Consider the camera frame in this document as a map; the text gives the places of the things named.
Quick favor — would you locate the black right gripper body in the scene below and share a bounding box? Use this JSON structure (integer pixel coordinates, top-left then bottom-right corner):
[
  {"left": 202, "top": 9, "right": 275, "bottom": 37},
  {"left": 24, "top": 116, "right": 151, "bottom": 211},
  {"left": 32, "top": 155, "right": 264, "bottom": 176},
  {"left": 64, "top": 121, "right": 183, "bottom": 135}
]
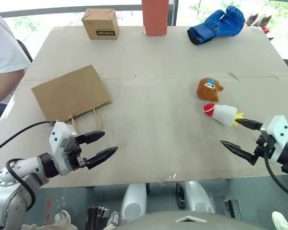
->
[{"left": 252, "top": 134, "right": 276, "bottom": 161}]

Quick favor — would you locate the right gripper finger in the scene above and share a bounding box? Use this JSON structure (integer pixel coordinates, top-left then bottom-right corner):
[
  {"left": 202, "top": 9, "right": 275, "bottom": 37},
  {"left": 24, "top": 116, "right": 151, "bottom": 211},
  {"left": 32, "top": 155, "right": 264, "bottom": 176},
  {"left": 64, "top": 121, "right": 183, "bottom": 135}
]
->
[
  {"left": 219, "top": 139, "right": 258, "bottom": 166},
  {"left": 235, "top": 118, "right": 264, "bottom": 132}
]

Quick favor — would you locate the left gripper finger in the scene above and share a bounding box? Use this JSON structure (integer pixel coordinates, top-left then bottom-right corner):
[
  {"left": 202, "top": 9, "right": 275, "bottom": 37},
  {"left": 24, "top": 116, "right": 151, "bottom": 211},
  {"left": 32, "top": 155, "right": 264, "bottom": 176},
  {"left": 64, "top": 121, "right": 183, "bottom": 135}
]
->
[
  {"left": 86, "top": 146, "right": 119, "bottom": 171},
  {"left": 75, "top": 130, "right": 106, "bottom": 146}
]

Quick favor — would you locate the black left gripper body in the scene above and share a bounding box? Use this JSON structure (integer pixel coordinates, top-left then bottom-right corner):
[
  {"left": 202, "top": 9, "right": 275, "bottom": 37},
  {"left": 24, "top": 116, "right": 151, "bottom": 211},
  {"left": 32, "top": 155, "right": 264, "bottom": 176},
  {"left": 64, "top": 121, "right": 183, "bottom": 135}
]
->
[{"left": 62, "top": 136, "right": 90, "bottom": 172}]

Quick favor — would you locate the white chicken plush toy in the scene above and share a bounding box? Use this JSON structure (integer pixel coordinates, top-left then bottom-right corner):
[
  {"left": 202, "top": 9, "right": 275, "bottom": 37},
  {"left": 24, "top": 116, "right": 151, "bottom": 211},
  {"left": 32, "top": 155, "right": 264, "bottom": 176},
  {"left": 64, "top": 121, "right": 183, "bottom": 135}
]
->
[{"left": 202, "top": 103, "right": 245, "bottom": 127}]

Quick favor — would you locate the brown plush toy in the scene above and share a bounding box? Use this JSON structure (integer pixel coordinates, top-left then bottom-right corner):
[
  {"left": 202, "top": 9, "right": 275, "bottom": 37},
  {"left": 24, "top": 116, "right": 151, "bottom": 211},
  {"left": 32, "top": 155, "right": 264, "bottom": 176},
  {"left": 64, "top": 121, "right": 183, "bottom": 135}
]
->
[{"left": 197, "top": 77, "right": 225, "bottom": 103}]

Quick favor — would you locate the white robot left leg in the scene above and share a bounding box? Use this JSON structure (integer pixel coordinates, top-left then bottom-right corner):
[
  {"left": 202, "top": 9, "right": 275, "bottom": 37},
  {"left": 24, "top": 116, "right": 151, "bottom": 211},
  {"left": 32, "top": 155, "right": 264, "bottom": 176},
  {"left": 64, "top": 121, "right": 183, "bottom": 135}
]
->
[{"left": 120, "top": 183, "right": 148, "bottom": 221}]

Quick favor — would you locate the white robot leg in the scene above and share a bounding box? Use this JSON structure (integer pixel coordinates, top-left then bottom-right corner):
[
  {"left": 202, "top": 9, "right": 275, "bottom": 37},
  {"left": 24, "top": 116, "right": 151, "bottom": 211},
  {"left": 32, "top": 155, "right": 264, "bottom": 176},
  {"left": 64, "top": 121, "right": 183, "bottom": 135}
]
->
[
  {"left": 120, "top": 183, "right": 148, "bottom": 221},
  {"left": 176, "top": 180, "right": 217, "bottom": 215}
]

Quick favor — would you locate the white robot right leg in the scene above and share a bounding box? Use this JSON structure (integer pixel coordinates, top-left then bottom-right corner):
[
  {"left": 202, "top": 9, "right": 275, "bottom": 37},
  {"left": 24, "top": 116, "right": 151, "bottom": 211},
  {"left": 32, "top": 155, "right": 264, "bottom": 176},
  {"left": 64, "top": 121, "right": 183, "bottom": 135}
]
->
[{"left": 176, "top": 180, "right": 217, "bottom": 215}]

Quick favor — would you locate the black device under table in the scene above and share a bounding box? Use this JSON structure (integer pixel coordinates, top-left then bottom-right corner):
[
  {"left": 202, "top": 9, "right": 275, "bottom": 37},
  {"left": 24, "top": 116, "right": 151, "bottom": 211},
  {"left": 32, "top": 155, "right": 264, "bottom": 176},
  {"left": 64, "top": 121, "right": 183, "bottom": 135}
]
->
[{"left": 86, "top": 206, "right": 111, "bottom": 230}]

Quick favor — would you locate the beige crumpled cloth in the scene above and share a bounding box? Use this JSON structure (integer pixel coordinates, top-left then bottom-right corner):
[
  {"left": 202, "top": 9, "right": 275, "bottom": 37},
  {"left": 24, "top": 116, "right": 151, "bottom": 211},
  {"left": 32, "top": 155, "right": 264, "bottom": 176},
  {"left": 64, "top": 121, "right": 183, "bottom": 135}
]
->
[{"left": 21, "top": 209, "right": 74, "bottom": 230}]

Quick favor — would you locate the white shoe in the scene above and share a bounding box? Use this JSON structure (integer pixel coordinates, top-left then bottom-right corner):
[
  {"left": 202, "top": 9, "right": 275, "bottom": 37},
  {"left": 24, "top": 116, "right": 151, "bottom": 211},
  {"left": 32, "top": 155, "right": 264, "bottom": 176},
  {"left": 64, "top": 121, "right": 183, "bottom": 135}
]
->
[{"left": 271, "top": 210, "right": 288, "bottom": 230}]

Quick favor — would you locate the grey robot torso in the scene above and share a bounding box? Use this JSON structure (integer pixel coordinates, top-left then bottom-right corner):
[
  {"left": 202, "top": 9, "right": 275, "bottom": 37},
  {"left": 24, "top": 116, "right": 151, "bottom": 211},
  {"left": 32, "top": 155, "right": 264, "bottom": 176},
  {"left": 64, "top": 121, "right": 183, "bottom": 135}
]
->
[{"left": 112, "top": 210, "right": 258, "bottom": 230}]

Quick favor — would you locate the blue boxing glove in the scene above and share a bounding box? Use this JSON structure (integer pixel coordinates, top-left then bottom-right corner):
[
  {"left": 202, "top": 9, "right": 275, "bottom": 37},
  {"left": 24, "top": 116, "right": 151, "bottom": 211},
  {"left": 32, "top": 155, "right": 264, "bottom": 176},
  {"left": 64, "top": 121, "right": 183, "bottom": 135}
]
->
[{"left": 187, "top": 5, "right": 246, "bottom": 46}]

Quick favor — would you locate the black chair back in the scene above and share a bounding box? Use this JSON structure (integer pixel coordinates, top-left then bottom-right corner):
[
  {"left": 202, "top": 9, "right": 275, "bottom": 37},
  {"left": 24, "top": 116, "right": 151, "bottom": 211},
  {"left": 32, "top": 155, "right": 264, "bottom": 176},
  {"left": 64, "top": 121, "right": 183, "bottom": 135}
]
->
[{"left": 16, "top": 39, "right": 34, "bottom": 63}]

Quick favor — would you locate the small brown cardboard box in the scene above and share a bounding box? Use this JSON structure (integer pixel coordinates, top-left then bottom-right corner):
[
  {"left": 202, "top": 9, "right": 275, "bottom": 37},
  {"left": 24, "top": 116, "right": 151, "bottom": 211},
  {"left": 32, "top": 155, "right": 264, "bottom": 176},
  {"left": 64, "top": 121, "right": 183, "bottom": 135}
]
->
[{"left": 81, "top": 8, "right": 120, "bottom": 41}]

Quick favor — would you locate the person in white t-shirt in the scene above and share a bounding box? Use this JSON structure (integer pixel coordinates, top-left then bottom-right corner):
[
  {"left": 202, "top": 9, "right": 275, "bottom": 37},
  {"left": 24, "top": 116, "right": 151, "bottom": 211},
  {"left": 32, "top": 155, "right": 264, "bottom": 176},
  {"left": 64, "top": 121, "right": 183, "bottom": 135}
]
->
[{"left": 0, "top": 7, "right": 32, "bottom": 136}]

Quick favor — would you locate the tall red-brown box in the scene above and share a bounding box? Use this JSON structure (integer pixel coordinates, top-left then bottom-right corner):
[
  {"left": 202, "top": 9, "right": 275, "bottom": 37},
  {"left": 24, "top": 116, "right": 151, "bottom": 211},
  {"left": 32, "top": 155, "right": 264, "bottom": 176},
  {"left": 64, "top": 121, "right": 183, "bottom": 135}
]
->
[{"left": 141, "top": 0, "right": 170, "bottom": 37}]

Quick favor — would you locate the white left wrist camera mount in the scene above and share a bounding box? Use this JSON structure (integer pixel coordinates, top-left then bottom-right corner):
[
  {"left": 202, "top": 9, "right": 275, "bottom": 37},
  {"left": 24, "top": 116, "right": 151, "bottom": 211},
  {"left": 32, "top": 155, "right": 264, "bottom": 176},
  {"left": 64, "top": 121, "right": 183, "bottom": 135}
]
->
[{"left": 48, "top": 121, "right": 78, "bottom": 177}]

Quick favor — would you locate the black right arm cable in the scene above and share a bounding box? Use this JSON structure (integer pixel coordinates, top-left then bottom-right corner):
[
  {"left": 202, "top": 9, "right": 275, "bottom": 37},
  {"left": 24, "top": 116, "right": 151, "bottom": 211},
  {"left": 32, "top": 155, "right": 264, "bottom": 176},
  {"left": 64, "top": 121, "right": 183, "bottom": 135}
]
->
[{"left": 264, "top": 150, "right": 288, "bottom": 201}]

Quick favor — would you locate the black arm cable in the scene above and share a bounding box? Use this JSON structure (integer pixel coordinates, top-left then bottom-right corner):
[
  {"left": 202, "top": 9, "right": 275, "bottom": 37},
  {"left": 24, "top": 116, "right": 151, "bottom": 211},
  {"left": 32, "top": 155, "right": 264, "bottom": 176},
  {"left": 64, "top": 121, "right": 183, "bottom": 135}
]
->
[
  {"left": 264, "top": 150, "right": 288, "bottom": 201},
  {"left": 0, "top": 120, "right": 57, "bottom": 212}
]

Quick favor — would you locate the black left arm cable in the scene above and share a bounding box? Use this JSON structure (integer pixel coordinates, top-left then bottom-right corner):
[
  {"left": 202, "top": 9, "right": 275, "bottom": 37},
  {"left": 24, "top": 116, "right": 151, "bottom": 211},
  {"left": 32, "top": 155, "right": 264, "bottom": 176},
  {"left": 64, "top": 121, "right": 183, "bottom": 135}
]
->
[{"left": 0, "top": 120, "right": 57, "bottom": 212}]

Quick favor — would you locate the brown paper bag with handles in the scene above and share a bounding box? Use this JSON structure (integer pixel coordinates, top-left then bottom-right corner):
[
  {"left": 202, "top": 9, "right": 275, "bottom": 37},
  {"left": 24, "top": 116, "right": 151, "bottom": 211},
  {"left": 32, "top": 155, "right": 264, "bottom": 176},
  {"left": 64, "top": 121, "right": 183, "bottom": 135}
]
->
[{"left": 31, "top": 64, "right": 114, "bottom": 135}]

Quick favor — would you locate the metal bracket under table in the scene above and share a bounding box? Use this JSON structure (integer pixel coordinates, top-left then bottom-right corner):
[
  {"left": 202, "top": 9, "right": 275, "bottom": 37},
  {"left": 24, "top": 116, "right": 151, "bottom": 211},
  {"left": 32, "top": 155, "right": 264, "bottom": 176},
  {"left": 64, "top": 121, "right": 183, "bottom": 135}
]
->
[{"left": 224, "top": 198, "right": 243, "bottom": 221}]

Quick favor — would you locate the grey window rail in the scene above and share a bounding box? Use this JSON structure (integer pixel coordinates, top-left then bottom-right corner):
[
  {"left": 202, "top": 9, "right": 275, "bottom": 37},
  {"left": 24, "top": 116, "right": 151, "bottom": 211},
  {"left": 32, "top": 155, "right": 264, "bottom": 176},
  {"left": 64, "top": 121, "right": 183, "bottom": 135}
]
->
[{"left": 0, "top": 4, "right": 144, "bottom": 19}]

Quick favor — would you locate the grey window post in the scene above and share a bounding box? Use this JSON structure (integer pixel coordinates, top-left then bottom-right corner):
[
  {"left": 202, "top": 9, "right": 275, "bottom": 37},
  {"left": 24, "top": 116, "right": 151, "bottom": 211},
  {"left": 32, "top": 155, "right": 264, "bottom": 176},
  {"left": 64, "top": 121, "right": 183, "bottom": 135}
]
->
[{"left": 168, "top": 0, "right": 180, "bottom": 27}]

